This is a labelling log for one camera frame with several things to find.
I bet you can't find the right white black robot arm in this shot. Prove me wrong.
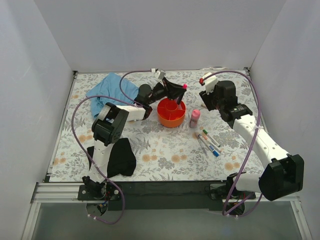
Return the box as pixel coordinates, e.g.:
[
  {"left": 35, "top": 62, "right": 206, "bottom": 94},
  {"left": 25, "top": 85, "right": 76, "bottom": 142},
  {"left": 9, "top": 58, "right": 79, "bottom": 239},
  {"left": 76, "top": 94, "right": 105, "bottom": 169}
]
[{"left": 199, "top": 77, "right": 304, "bottom": 201}]

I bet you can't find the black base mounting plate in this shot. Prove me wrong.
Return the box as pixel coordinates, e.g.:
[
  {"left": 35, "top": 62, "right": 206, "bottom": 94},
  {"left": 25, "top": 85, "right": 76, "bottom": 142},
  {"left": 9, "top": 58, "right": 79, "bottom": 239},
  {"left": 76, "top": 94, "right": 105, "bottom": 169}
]
[{"left": 77, "top": 179, "right": 258, "bottom": 212}]

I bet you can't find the purple cable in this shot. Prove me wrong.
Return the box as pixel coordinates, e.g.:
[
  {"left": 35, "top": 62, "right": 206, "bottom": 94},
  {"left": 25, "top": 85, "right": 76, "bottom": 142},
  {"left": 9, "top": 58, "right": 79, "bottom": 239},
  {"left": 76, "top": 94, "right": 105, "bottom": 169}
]
[
  {"left": 199, "top": 69, "right": 263, "bottom": 217},
  {"left": 71, "top": 69, "right": 157, "bottom": 225}
]

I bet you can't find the pink glue bottle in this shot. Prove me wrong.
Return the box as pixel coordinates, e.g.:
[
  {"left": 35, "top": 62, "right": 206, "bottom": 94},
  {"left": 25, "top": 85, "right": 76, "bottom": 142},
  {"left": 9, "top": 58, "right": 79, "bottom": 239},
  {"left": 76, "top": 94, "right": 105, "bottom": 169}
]
[{"left": 189, "top": 109, "right": 201, "bottom": 128}]

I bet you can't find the grey thin pen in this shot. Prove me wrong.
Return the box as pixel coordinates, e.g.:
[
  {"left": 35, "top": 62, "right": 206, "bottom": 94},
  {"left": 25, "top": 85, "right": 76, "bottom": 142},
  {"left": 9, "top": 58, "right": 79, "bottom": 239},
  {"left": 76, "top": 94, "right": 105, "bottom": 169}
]
[{"left": 194, "top": 131, "right": 208, "bottom": 157}]

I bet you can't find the green cap marker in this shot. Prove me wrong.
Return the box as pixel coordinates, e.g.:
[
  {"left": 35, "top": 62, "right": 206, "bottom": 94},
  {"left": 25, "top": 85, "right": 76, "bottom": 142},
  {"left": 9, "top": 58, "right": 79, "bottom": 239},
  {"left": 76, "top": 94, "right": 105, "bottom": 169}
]
[{"left": 202, "top": 129, "right": 221, "bottom": 147}]

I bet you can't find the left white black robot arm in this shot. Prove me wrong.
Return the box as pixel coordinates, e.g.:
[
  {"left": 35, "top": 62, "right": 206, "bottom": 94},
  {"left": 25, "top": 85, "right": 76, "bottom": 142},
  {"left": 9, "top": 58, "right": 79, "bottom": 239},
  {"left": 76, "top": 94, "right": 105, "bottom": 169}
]
[{"left": 82, "top": 77, "right": 187, "bottom": 200}]

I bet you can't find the orange round organizer container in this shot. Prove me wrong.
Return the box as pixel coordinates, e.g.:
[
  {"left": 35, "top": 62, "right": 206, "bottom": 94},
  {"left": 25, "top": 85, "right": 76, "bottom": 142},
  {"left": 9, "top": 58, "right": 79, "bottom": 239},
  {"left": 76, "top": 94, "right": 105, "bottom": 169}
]
[{"left": 157, "top": 98, "right": 186, "bottom": 128}]

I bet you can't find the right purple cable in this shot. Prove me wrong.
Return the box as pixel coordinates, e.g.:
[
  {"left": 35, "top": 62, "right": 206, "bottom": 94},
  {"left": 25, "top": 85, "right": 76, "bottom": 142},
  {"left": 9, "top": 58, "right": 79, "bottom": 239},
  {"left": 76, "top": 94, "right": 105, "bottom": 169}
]
[{"left": 199, "top": 69, "right": 263, "bottom": 217}]

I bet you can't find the black cloth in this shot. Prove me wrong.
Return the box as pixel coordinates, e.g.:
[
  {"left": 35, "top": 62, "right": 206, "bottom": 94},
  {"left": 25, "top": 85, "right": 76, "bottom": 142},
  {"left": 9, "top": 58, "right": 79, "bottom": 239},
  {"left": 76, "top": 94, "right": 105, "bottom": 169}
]
[{"left": 82, "top": 138, "right": 137, "bottom": 183}]

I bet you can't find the blue cloth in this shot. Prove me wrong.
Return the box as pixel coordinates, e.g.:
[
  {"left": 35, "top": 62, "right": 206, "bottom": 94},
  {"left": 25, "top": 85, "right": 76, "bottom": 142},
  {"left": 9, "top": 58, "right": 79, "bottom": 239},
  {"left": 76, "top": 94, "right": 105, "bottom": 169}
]
[{"left": 85, "top": 72, "right": 134, "bottom": 119}]

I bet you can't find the pink black highlighter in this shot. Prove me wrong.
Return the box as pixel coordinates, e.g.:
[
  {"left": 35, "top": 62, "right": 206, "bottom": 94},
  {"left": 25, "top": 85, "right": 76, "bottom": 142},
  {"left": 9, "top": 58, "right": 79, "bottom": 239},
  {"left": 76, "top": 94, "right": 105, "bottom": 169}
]
[{"left": 176, "top": 83, "right": 188, "bottom": 106}]

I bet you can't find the floral table mat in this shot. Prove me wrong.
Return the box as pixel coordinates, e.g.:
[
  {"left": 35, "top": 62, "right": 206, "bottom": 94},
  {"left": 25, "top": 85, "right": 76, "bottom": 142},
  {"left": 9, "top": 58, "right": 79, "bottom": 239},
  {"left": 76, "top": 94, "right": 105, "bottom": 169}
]
[{"left": 48, "top": 70, "right": 264, "bottom": 183}]

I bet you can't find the blue cap marker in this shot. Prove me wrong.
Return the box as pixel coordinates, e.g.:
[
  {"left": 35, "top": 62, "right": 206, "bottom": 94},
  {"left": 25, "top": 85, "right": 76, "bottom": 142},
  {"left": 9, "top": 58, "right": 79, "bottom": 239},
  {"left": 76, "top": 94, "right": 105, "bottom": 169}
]
[{"left": 198, "top": 134, "right": 219, "bottom": 157}]

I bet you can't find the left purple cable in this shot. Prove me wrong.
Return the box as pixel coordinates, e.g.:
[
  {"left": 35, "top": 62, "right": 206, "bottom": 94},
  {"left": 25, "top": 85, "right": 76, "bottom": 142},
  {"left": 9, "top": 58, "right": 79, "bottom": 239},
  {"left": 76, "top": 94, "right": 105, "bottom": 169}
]
[{"left": 71, "top": 69, "right": 157, "bottom": 225}]

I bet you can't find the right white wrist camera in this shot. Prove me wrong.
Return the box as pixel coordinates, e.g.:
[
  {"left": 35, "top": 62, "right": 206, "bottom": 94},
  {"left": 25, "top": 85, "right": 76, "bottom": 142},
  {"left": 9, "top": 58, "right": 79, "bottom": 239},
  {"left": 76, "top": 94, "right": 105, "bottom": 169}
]
[{"left": 199, "top": 72, "right": 218, "bottom": 95}]

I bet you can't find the orange cap marker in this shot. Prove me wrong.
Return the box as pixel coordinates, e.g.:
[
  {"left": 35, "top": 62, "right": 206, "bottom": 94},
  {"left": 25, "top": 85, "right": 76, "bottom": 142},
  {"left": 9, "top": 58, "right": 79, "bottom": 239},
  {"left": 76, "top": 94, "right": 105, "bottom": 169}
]
[{"left": 201, "top": 133, "right": 222, "bottom": 153}]

